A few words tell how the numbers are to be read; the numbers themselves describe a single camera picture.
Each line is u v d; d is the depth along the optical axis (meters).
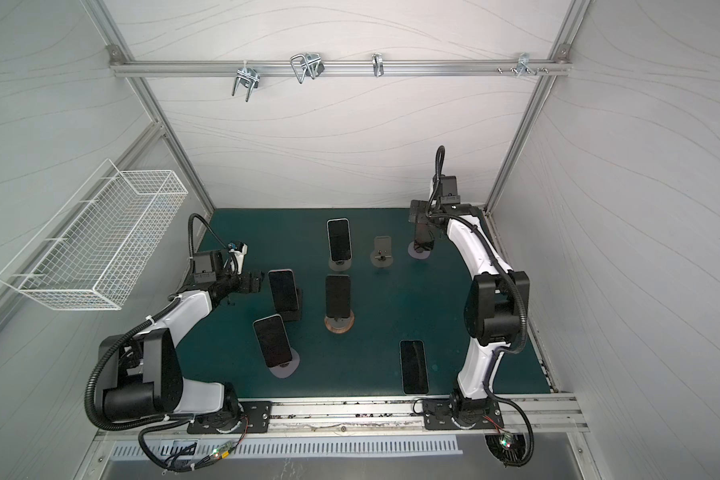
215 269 0.71
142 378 0.43
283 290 0.82
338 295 0.81
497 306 0.50
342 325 0.89
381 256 1.01
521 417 0.71
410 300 1.14
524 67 0.77
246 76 0.78
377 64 0.78
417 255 1.07
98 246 0.69
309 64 0.77
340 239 0.98
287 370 0.82
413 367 0.82
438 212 0.66
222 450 0.68
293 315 0.89
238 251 0.81
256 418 0.73
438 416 0.73
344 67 0.79
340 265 1.05
